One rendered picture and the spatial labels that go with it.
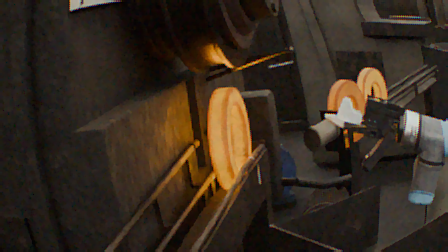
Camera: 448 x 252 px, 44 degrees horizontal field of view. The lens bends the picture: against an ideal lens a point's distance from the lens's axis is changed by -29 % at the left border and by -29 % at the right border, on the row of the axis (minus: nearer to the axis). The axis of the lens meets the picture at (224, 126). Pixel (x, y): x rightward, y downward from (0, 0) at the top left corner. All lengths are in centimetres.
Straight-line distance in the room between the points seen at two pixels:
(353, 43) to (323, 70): 30
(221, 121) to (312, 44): 283
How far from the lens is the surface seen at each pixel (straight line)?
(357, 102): 188
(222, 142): 133
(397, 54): 398
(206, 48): 127
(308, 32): 414
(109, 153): 98
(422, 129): 148
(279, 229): 93
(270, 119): 160
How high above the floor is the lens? 101
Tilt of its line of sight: 9 degrees down
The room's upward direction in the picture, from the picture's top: 8 degrees counter-clockwise
